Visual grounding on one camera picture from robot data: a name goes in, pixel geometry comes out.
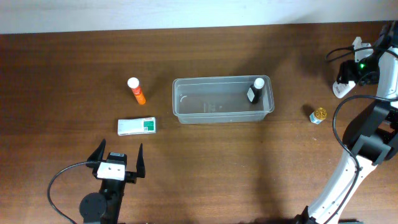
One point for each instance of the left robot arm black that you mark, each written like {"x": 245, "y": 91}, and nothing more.
{"x": 104, "y": 206}

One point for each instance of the small jar gold lid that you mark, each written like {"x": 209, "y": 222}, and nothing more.
{"x": 318, "y": 115}

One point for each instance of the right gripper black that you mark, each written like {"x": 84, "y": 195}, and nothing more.
{"x": 344, "y": 73}

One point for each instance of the orange tablet tube white cap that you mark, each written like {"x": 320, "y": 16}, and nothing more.
{"x": 134, "y": 84}

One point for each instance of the white green medicine box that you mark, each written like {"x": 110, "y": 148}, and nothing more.
{"x": 136, "y": 126}

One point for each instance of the clear plastic container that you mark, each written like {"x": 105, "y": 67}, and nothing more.
{"x": 220, "y": 99}

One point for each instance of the dark bottle white cap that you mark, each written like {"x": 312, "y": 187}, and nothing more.
{"x": 255, "y": 90}

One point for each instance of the white spray bottle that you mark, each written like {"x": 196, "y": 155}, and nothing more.
{"x": 342, "y": 89}

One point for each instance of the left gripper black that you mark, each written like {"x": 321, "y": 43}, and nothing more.
{"x": 132, "y": 175}

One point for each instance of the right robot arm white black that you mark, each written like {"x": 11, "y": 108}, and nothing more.
{"x": 371, "y": 138}

